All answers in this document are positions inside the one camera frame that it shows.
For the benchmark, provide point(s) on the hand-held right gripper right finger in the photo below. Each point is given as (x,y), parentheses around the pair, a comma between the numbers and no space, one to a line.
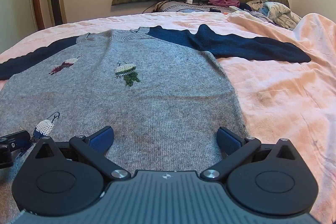
(229,140)

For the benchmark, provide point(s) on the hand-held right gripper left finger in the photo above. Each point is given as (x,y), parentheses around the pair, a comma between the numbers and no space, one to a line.
(101,138)

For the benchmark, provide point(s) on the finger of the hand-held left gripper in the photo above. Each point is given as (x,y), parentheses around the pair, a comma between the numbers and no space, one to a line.
(18,138)

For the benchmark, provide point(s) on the grey sweater with navy sleeves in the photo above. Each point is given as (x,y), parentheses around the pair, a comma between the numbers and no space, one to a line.
(157,95)

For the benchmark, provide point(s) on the pile of light printed clothes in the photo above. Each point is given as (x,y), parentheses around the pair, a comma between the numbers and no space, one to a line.
(278,12)

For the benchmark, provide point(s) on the pink blanket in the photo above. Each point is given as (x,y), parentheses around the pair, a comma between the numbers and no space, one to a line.
(275,95)

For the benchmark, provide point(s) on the black white striped cloth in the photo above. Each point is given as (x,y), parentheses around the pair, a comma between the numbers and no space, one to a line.
(292,28)

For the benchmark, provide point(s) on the black power adapter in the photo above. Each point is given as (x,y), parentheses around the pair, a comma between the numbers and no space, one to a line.
(215,10)

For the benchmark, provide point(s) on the dark navy garment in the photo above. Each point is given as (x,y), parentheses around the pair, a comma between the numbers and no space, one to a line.
(245,6)

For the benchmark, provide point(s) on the magenta cloth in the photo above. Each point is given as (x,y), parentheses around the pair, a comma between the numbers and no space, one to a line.
(223,1)

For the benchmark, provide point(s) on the striped grey pillow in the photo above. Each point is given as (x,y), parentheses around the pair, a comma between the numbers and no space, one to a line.
(168,6)

